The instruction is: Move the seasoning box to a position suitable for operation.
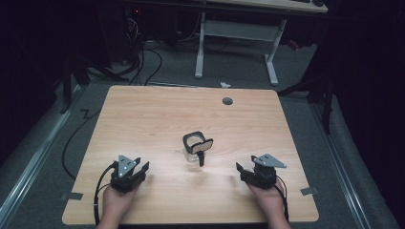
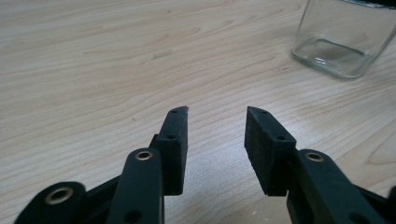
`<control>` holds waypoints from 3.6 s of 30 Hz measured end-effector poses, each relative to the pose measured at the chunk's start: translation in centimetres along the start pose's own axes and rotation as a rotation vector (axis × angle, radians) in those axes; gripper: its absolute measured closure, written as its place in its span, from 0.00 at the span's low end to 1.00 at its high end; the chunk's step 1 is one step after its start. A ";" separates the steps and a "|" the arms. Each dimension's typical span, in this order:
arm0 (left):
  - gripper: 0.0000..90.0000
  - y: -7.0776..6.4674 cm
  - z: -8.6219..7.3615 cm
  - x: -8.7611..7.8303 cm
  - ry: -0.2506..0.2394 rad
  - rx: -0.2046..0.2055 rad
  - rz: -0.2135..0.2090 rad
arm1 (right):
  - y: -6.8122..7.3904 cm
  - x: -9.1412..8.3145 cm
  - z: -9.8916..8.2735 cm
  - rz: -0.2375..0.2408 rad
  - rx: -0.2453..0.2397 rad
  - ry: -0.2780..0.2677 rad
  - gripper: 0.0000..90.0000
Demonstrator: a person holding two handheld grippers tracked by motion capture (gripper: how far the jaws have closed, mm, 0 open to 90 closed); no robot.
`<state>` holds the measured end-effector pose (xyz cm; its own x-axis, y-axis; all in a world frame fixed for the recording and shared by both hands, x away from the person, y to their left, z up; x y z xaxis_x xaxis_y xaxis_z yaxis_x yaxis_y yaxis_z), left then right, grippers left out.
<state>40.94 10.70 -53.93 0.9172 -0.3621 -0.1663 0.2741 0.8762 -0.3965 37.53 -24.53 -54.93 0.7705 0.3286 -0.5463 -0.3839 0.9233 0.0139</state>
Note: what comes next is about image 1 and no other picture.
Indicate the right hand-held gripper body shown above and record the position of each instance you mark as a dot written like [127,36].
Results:
[266,173]

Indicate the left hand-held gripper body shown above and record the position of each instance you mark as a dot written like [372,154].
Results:
[122,178]

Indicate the black rimmed clear container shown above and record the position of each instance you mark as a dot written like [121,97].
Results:
[191,144]

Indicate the person's left hand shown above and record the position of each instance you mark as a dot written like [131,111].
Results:
[116,203]

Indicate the person's right hand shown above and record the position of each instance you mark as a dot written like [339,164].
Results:
[269,202]

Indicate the grey tape strip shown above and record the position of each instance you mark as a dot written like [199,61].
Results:
[309,191]
[72,196]

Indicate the black table grommet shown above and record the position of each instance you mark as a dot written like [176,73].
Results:
[227,101]

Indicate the white crumpled paper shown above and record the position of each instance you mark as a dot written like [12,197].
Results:
[225,85]

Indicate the black stand leg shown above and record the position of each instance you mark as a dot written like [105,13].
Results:
[321,92]
[74,76]

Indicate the red object on floor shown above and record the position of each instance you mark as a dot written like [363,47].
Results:
[293,45]

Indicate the white framed desk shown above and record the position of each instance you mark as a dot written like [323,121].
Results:
[242,31]

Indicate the metal floor rail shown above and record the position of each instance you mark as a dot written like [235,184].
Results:
[342,171]
[35,159]

